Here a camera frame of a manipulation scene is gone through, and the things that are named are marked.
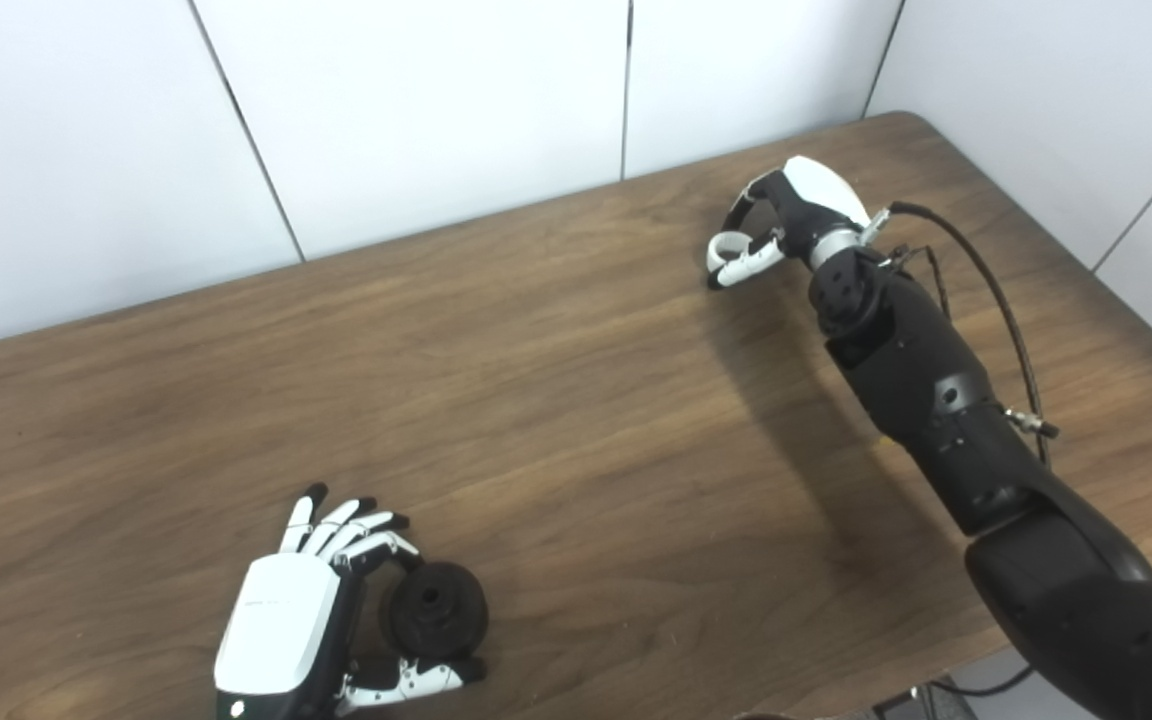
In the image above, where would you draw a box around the black cable under table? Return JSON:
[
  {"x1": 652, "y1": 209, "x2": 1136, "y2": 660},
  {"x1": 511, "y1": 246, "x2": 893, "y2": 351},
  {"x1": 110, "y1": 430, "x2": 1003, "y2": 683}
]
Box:
[{"x1": 926, "y1": 664, "x2": 1037, "y2": 699}]

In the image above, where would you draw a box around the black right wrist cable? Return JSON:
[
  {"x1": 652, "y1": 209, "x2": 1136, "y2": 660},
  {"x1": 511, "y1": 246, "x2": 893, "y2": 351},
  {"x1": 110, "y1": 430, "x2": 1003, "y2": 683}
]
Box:
[{"x1": 861, "y1": 201, "x2": 1062, "y2": 471}]

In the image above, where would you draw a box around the white plastic ring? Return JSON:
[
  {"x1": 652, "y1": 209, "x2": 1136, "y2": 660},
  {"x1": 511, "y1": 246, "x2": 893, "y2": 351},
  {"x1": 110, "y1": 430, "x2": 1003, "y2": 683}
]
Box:
[{"x1": 706, "y1": 231, "x2": 759, "y2": 277}]

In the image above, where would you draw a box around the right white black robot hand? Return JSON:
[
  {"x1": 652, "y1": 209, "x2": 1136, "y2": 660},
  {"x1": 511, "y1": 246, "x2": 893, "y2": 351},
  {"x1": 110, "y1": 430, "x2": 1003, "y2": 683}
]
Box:
[{"x1": 705, "y1": 155, "x2": 874, "y2": 291}]

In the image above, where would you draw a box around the thin dark right wrist wire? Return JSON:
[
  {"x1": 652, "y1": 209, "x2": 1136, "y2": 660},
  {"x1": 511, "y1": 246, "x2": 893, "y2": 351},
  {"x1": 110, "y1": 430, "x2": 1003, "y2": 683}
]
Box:
[{"x1": 881, "y1": 243, "x2": 952, "y2": 323}]

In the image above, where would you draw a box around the round black plastic part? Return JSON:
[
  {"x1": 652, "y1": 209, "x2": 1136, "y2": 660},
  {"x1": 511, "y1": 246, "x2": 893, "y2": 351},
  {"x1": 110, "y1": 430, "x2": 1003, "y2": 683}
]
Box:
[{"x1": 382, "y1": 561, "x2": 490, "y2": 661}]

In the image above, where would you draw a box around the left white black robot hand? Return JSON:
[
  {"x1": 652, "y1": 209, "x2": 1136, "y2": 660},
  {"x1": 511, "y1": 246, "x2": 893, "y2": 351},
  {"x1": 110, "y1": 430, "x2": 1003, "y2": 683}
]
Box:
[{"x1": 213, "y1": 484, "x2": 487, "y2": 720}]

